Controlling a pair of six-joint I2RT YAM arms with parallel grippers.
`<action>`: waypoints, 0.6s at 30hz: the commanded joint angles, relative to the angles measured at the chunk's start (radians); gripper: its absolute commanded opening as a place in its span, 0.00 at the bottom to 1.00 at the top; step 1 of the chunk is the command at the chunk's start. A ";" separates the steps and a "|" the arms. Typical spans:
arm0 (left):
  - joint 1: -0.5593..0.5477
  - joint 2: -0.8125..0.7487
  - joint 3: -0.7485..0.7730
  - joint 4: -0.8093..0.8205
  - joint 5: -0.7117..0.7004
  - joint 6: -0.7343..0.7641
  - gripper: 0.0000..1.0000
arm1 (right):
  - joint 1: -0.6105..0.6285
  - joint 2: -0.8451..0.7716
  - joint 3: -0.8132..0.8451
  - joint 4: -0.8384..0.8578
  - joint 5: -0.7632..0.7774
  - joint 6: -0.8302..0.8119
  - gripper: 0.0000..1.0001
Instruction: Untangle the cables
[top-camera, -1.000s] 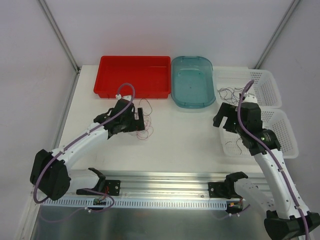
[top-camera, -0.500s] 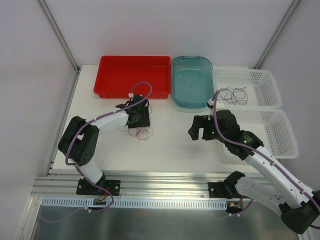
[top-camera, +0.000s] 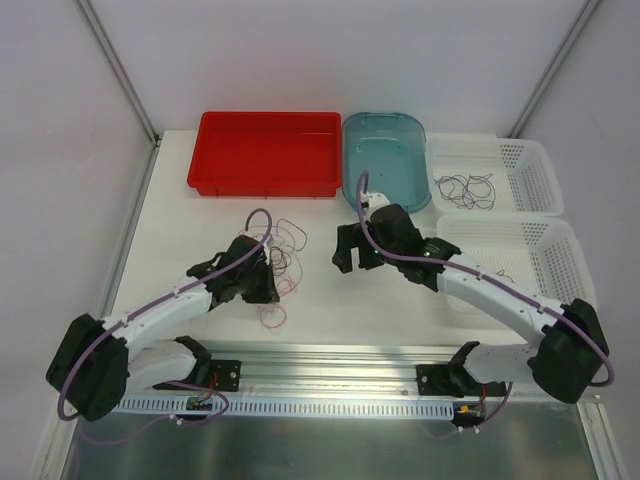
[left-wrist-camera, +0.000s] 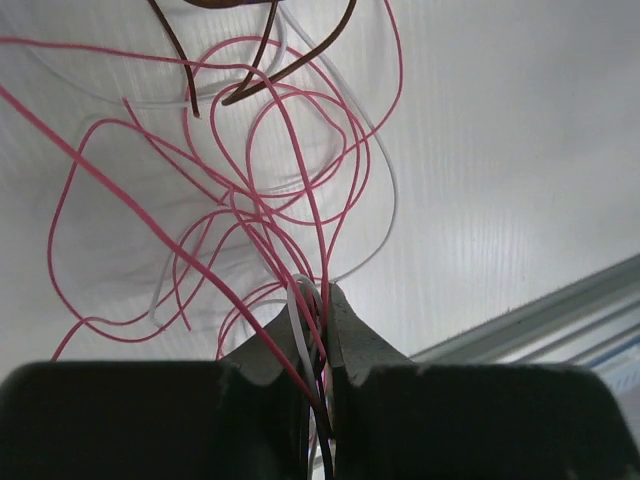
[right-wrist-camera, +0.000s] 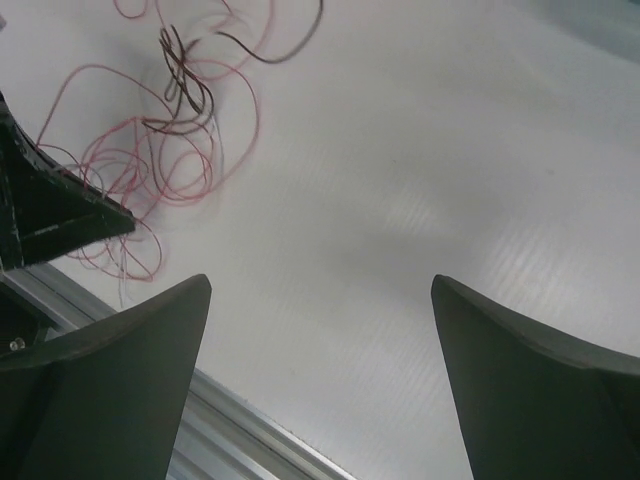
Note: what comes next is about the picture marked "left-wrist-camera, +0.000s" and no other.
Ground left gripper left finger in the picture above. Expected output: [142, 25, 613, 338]
[221, 307, 311, 479]

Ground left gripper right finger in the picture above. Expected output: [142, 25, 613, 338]
[325, 283, 413, 479]

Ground white wires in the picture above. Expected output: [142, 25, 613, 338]
[0, 0, 399, 471]

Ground brown wires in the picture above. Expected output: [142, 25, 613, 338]
[147, 0, 359, 121]

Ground pink wires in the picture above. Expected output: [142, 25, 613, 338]
[0, 0, 404, 451]

